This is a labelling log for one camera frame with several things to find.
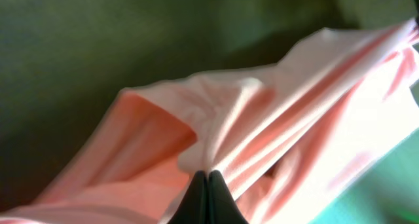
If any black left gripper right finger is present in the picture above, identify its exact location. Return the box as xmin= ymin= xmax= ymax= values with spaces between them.
xmin=208 ymin=170 xmax=248 ymax=224

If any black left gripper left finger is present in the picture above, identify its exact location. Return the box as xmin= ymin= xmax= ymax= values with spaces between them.
xmin=168 ymin=171 xmax=208 ymax=224

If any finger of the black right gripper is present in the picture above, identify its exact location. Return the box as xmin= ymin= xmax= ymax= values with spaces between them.
xmin=413 ymin=0 xmax=419 ymax=26

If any salmon pink printed t-shirt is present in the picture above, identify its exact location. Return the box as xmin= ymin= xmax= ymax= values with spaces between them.
xmin=1 ymin=19 xmax=418 ymax=223

